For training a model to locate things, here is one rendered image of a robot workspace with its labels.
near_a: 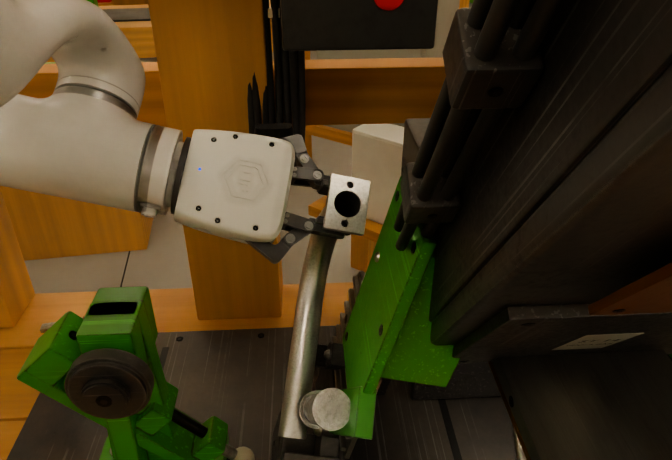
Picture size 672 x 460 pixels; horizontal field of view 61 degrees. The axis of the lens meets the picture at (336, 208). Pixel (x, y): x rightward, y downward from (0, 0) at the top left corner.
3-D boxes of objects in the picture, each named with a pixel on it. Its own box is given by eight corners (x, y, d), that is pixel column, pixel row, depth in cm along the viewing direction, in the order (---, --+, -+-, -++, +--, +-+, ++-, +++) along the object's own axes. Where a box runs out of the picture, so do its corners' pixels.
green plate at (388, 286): (431, 433, 56) (519, 260, 46) (349, 422, 54) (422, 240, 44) (410, 349, 65) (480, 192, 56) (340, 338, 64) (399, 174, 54)
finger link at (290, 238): (284, 241, 54) (352, 255, 55) (290, 209, 54) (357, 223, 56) (279, 247, 57) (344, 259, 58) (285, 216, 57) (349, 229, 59)
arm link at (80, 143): (161, 140, 60) (138, 223, 56) (26, 111, 57) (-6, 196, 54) (157, 100, 52) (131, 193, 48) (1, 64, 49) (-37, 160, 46)
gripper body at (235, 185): (154, 216, 49) (281, 241, 51) (180, 109, 52) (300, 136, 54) (160, 232, 56) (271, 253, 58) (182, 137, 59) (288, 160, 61)
